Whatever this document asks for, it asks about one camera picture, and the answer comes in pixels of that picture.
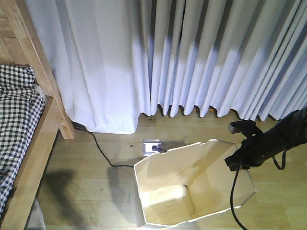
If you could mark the white plastic trash bin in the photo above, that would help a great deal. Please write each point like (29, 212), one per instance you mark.
(188, 183)

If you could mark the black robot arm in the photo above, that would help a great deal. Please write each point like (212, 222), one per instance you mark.
(289, 132)

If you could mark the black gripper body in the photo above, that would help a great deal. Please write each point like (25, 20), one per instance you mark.
(252, 153)

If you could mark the black white checkered bedding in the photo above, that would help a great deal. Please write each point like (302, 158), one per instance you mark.
(21, 107)

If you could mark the light blue curtain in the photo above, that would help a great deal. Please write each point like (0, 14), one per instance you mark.
(116, 59)

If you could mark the floor power socket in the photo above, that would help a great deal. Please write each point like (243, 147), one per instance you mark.
(152, 146)

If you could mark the wooden bed frame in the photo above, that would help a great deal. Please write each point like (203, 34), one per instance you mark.
(20, 46)

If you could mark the grey round rug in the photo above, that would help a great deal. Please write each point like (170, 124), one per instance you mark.
(35, 219)

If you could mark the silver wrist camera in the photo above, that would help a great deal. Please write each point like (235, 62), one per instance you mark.
(241, 126)

